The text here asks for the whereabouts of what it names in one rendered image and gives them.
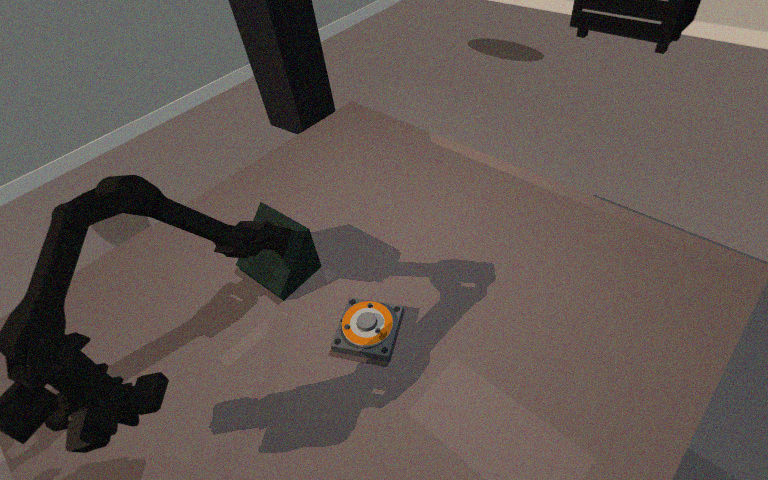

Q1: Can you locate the orange round plate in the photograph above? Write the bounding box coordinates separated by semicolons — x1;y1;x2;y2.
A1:
342;301;393;347

